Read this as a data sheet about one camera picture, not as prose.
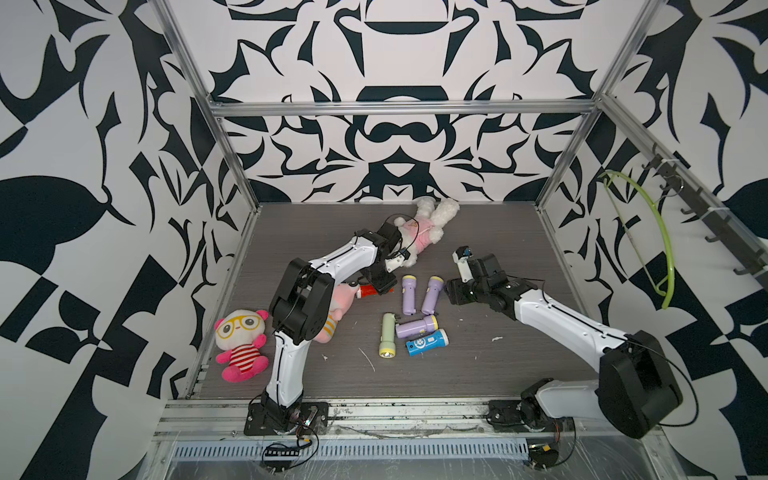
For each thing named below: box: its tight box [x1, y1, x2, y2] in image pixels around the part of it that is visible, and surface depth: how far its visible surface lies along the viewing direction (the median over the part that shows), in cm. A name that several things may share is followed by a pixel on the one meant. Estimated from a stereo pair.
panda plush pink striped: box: [214, 309, 269, 383], surface depth 81 cm
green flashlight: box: [379, 312, 396, 359], surface depth 87 cm
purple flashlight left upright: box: [402, 274, 417, 316], surface depth 95 cm
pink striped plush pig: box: [314, 284, 360, 344], surface depth 87 cm
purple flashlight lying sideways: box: [395, 315, 439, 338], surface depth 88 cm
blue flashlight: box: [405, 329, 450, 357], surface depth 85 cm
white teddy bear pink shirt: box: [394, 197, 460, 268], surface depth 105 cm
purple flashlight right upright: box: [421, 275, 444, 315], surface depth 94 cm
